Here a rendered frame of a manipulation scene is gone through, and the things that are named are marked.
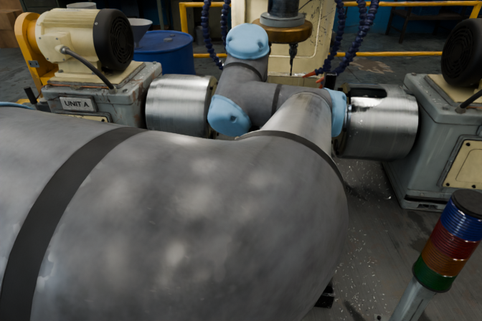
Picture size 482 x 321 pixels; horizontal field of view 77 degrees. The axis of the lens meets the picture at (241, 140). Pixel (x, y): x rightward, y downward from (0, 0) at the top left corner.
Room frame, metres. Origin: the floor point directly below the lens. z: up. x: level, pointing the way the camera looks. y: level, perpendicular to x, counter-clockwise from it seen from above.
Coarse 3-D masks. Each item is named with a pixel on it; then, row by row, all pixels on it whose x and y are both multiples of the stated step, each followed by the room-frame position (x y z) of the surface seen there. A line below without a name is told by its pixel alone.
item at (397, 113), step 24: (360, 96) 0.81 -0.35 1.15; (384, 96) 0.81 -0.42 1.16; (408, 96) 0.82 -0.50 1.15; (360, 120) 0.76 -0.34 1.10; (384, 120) 0.75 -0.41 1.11; (408, 120) 0.74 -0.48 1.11; (336, 144) 0.80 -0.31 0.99; (360, 144) 0.74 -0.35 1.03; (384, 144) 0.73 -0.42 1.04; (408, 144) 0.73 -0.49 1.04
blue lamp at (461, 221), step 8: (448, 208) 0.33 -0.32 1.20; (456, 208) 0.31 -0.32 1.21; (440, 216) 0.34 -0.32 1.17; (448, 216) 0.32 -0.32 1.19; (456, 216) 0.31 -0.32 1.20; (464, 216) 0.30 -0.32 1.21; (472, 216) 0.33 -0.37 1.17; (448, 224) 0.31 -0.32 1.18; (456, 224) 0.30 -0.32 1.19; (464, 224) 0.30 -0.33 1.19; (472, 224) 0.29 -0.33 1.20; (480, 224) 0.29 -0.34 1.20; (456, 232) 0.30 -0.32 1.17; (464, 232) 0.30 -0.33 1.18; (472, 232) 0.29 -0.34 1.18; (480, 232) 0.29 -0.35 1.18; (472, 240) 0.29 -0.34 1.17
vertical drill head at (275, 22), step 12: (276, 0) 0.89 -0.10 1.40; (288, 0) 0.89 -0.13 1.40; (264, 12) 0.96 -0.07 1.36; (276, 12) 0.89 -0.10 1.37; (288, 12) 0.89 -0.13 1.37; (264, 24) 0.90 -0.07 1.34; (276, 24) 0.87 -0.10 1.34; (288, 24) 0.87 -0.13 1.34; (300, 24) 0.89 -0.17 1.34; (312, 24) 0.92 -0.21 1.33; (276, 36) 0.85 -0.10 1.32; (288, 36) 0.84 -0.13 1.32; (300, 36) 0.85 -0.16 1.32
